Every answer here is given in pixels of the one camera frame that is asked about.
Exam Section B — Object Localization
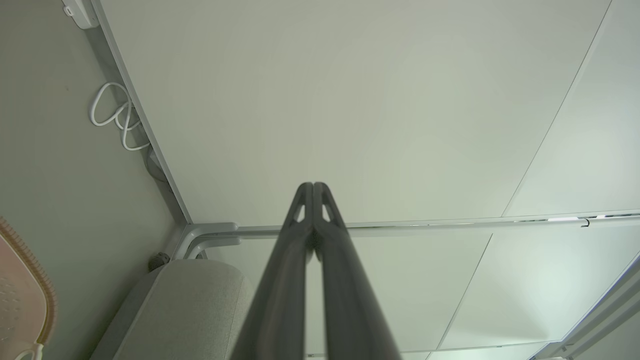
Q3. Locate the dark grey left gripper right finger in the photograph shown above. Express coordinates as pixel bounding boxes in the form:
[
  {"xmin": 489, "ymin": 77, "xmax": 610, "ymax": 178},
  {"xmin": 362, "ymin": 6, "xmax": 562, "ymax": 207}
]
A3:
[{"xmin": 313, "ymin": 182, "xmax": 402, "ymax": 360}]

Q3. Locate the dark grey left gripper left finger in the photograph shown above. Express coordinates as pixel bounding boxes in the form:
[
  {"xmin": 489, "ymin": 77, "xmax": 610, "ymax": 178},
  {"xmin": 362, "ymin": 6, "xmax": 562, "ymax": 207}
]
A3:
[{"xmin": 231, "ymin": 182, "xmax": 315, "ymax": 360}]

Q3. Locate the grey fabric sofa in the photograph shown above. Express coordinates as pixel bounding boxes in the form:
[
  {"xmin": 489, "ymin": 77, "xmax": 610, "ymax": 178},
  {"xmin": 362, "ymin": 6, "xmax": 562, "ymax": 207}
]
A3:
[{"xmin": 90, "ymin": 259, "xmax": 256, "ymax": 360}]

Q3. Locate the grey partition foot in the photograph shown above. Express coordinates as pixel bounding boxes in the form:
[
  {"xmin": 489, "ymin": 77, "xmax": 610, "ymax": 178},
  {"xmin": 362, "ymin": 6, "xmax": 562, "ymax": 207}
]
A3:
[
  {"xmin": 187, "ymin": 236, "xmax": 242, "ymax": 260},
  {"xmin": 172, "ymin": 222, "xmax": 240, "ymax": 261}
]

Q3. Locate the black caster wheel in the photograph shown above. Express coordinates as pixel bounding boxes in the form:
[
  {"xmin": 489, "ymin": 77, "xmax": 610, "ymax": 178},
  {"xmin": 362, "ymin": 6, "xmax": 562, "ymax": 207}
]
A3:
[{"xmin": 148, "ymin": 252, "xmax": 172, "ymax": 272}]

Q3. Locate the large white partition panel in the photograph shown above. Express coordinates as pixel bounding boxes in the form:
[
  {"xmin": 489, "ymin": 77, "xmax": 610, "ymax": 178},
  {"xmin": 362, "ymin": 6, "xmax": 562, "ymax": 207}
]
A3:
[{"xmin": 92, "ymin": 0, "xmax": 640, "ymax": 227}]

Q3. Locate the beige perforated laundry basket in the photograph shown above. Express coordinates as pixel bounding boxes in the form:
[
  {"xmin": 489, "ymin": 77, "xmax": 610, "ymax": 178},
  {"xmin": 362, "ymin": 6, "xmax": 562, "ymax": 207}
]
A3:
[{"xmin": 0, "ymin": 216, "xmax": 58, "ymax": 360}]

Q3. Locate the white plastic adapter box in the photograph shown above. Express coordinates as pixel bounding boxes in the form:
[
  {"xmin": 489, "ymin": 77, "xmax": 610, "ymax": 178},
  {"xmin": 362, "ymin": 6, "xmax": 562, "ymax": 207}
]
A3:
[{"xmin": 62, "ymin": 0, "xmax": 100, "ymax": 29}]

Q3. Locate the white looped cable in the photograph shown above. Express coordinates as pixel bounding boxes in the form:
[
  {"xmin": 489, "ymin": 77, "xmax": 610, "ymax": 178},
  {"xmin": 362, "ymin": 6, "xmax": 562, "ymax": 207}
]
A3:
[{"xmin": 89, "ymin": 81, "xmax": 152, "ymax": 152}]

